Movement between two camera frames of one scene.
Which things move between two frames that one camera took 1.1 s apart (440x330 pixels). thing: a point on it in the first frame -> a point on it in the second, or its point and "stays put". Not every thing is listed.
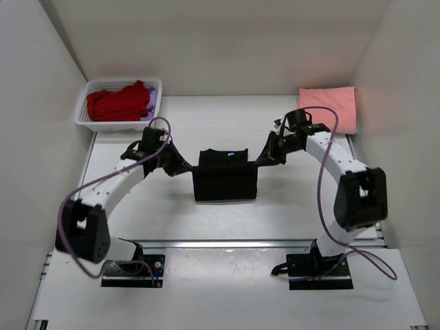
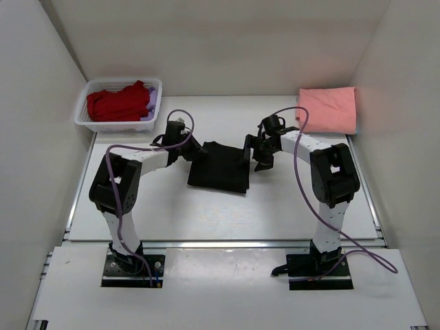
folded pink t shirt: (343, 99) stays put
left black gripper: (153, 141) -> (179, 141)
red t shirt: (128, 103) stays put
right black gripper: (273, 137) -> (251, 142)
